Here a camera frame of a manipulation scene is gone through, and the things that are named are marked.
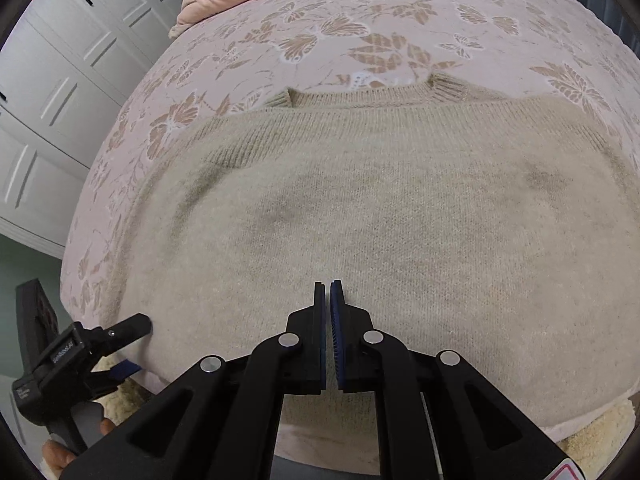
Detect blue pleated curtain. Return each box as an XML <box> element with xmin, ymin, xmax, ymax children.
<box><xmin>570</xmin><ymin>0</ymin><xmax>640</xmax><ymax>53</ymax></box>

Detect beige knit sweater black hearts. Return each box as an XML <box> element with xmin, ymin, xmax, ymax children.
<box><xmin>92</xmin><ymin>72</ymin><xmax>640</xmax><ymax>428</ymax></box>

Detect white wardrobe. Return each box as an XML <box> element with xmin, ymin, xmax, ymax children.
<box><xmin>0</xmin><ymin>0</ymin><xmax>211</xmax><ymax>261</ymax></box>

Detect grey bed frame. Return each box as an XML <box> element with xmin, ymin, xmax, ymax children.
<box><xmin>272</xmin><ymin>452</ymin><xmax>383</xmax><ymax>480</ymax></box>

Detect pink butterfly bedspread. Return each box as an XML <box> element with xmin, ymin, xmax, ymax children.
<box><xmin>60</xmin><ymin>0</ymin><xmax>640</xmax><ymax>476</ymax></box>

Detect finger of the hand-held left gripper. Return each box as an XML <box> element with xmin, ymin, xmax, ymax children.
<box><xmin>91</xmin><ymin>359</ymin><xmax>144</xmax><ymax>387</ymax></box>
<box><xmin>89</xmin><ymin>313</ymin><xmax>153</xmax><ymax>357</ymax></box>

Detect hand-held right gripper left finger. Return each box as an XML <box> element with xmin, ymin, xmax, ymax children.
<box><xmin>60</xmin><ymin>281</ymin><xmax>329</xmax><ymax>480</ymax></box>

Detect person's left hand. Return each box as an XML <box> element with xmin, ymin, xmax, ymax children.
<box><xmin>41</xmin><ymin>417</ymin><xmax>119</xmax><ymax>478</ymax></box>

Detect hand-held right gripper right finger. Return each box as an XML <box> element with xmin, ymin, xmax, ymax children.
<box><xmin>329</xmin><ymin>279</ymin><xmax>577</xmax><ymax>480</ymax></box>

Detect cream fluffy rug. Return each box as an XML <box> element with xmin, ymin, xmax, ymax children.
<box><xmin>92</xmin><ymin>355</ymin><xmax>640</xmax><ymax>480</ymax></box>

